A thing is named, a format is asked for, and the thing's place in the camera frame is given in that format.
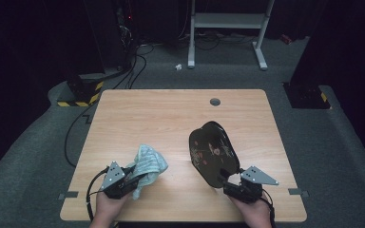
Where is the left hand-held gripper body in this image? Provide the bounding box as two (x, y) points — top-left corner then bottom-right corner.
(100, 161), (141, 200)

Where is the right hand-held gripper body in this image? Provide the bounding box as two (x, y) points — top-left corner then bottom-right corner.
(222, 165), (280, 204)

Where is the light blue fluffy cloth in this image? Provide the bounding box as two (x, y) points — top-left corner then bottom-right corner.
(125, 143), (169, 200)

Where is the person's right hand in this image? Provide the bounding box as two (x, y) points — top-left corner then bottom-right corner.
(228, 193), (272, 226)

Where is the grey tape strip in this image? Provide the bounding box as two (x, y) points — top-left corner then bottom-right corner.
(287, 187), (310, 198)
(58, 190), (80, 200)

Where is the black yellow striped base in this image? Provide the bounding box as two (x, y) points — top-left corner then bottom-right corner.
(56, 73), (106, 108)
(282, 82), (333, 110)

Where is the dark equipment rack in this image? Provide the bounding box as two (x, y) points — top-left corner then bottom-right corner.
(82, 0), (141, 72)

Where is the small red object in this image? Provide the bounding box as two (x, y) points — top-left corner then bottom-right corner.
(279, 33), (294, 45)

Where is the white metal stand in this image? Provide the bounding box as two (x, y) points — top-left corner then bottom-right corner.
(186, 0), (276, 71)

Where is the black floor cable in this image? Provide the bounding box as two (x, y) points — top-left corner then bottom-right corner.
(63, 44), (156, 169)

